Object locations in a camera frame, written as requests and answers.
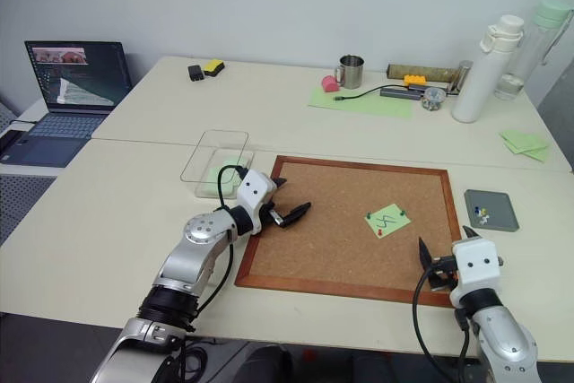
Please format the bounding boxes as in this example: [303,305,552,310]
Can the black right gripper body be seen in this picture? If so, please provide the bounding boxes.
[429,256,459,292]

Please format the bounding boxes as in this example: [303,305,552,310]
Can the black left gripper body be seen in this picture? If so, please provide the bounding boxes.
[261,201,288,228]

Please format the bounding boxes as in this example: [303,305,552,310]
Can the green scribbled sticky note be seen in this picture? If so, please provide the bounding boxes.
[363,203,413,239]

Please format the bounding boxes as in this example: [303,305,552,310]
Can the wood framed cork board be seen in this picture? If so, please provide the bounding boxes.
[234,154,464,309]

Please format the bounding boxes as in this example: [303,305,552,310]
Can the loose green paper note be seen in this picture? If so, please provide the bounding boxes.
[499,128,551,155]
[504,143,552,164]

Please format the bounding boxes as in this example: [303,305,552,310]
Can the grey pin tray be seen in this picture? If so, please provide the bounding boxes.
[464,188,520,232]

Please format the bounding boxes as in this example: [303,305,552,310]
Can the clear plastic container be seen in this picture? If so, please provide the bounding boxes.
[179,130,256,199]

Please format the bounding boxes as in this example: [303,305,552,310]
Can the pink foam block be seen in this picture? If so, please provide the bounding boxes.
[320,74,344,93]

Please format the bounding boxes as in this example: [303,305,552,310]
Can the large green paper sheet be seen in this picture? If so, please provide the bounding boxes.
[307,85,414,121]

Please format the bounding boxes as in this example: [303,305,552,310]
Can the stainless steel mug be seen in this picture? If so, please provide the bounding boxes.
[332,55,366,90]

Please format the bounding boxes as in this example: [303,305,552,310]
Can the yellow black sponge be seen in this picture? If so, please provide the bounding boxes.
[203,58,226,78]

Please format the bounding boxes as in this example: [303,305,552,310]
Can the grey usb hub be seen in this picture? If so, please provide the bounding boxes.
[379,85,425,100]

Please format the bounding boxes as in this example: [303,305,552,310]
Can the white water bottle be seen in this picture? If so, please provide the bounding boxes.
[451,14,526,125]

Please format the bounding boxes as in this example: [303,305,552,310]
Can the metal cylinder can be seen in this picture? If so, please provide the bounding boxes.
[449,59,474,97]

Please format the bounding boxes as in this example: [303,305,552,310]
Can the clear bottle green lid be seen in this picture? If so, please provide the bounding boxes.
[494,0,574,102]

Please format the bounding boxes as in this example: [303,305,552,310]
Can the dark blue laptop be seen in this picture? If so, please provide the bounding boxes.
[0,40,135,169]

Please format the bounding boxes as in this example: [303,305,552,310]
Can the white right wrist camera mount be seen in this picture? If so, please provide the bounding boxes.
[449,239,501,308]

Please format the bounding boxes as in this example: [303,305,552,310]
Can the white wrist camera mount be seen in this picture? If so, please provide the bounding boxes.
[449,239,501,308]
[236,170,277,236]

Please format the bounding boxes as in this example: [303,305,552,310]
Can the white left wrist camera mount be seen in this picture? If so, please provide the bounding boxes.
[236,170,277,236]

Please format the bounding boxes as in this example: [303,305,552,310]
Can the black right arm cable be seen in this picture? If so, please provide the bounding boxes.
[412,261,473,383]

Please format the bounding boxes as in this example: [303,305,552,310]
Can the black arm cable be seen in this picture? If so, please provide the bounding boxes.
[178,165,248,383]
[412,261,473,383]

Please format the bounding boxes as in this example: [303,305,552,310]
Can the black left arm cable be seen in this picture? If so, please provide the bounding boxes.
[178,165,248,383]

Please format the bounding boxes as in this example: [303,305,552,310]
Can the black cable green plug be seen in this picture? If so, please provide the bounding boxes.
[333,83,407,102]

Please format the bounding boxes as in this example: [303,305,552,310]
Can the black floor cables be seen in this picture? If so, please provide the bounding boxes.
[178,340,210,383]

